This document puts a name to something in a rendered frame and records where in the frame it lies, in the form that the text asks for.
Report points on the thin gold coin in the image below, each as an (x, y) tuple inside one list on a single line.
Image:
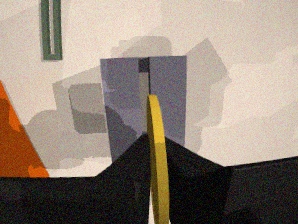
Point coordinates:
[(158, 161)]

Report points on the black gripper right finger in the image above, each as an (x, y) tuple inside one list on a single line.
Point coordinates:
[(203, 192)]

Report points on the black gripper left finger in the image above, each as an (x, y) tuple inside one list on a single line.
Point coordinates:
[(119, 195)]

